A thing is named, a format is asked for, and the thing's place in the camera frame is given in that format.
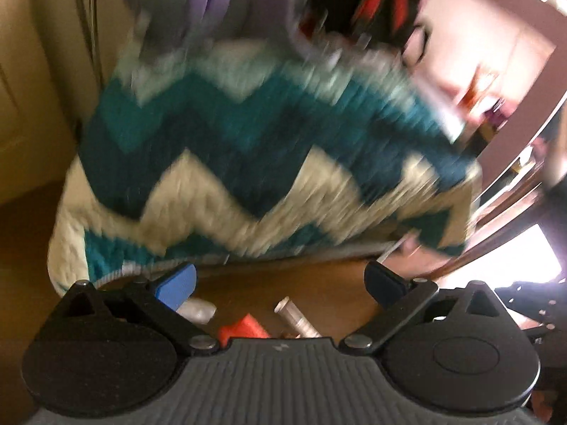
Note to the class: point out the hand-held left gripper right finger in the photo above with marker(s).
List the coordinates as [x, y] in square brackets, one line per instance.
[383, 281]

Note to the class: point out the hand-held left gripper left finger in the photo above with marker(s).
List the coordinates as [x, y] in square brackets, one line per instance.
[177, 283]

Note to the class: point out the green white printed wrapper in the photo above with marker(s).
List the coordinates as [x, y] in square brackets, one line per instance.
[199, 310]

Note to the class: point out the orange foam net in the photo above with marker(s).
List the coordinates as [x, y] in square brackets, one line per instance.
[243, 327]

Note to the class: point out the pale plastic tube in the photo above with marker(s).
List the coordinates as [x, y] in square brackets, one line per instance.
[297, 318]

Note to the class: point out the dark wooden chair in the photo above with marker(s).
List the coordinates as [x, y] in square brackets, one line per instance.
[500, 230]

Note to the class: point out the teal white zigzag quilted blanket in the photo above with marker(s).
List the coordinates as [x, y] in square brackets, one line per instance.
[221, 141]

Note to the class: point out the cream door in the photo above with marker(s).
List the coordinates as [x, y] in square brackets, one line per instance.
[35, 75]

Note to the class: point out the pink desk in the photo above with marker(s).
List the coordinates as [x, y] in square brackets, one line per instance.
[487, 31]

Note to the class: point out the black red backpack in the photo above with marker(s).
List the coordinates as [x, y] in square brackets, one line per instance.
[354, 0]

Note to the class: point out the metal pole stand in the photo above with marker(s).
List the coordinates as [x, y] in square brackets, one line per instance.
[86, 9]

